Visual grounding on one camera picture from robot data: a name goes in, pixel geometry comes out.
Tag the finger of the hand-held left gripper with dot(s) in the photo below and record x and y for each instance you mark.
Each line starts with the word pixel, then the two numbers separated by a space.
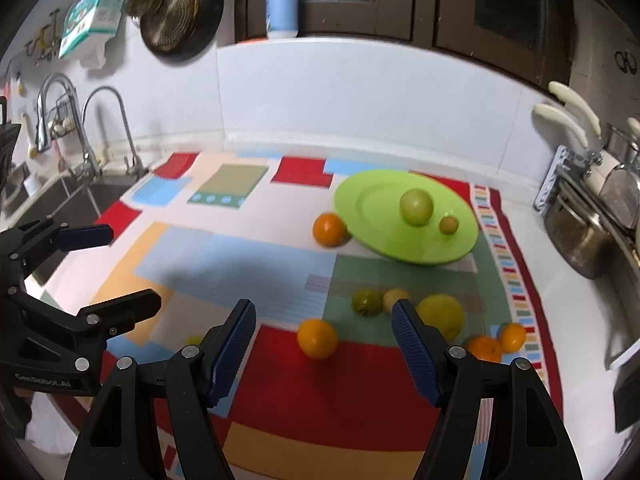
pixel 85 236
pixel 125 305

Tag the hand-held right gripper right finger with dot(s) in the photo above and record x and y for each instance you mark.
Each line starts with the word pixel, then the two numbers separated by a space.
pixel 412 347

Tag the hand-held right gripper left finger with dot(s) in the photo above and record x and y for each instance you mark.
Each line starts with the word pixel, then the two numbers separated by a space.
pixel 234 345

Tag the large yellow green fruit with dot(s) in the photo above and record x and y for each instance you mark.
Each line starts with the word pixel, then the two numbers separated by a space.
pixel 442 315

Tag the small yellow fruit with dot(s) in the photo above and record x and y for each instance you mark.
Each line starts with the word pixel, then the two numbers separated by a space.
pixel 395 296

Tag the small dark green fruit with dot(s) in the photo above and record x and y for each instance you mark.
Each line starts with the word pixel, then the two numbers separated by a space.
pixel 367 302

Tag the orange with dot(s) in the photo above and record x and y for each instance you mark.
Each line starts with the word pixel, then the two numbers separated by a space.
pixel 512 337
pixel 482 349
pixel 329 229
pixel 317 338

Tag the green plate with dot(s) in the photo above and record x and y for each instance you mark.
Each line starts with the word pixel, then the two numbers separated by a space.
pixel 370 205

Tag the steel sink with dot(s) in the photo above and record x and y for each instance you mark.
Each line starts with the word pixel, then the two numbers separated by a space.
pixel 95 200

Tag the colourful patchwork mat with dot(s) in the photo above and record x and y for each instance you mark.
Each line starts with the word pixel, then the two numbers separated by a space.
pixel 280 410

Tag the small brownish green fruit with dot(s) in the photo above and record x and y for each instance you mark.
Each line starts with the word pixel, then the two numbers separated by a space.
pixel 448 224

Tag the curved chrome faucet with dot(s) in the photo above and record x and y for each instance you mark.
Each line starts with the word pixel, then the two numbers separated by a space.
pixel 117 105

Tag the green apple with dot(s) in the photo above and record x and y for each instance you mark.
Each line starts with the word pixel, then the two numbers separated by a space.
pixel 416 206

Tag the tall chrome faucet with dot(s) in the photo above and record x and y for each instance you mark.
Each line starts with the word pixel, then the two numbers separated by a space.
pixel 47 90

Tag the stainless steel pot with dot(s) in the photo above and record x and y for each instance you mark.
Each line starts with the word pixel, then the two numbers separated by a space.
pixel 575 240

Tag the white plastic rack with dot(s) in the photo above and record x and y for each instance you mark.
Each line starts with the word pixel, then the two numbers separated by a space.
pixel 550 180

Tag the green white paper pack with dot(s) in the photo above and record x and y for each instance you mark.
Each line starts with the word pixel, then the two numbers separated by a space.
pixel 95 10

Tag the metal mesh strainer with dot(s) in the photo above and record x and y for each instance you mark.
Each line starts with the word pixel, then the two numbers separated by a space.
pixel 167 20

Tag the black frying pan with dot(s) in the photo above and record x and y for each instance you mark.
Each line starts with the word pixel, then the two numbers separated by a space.
pixel 212 5

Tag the wall hook rack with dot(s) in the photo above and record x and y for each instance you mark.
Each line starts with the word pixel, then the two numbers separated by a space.
pixel 45 35

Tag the dark wooden window frame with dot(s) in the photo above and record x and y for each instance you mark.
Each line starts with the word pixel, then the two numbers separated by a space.
pixel 425 5

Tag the black wall hook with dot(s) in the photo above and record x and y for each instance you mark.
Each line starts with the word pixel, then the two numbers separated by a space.
pixel 626 62

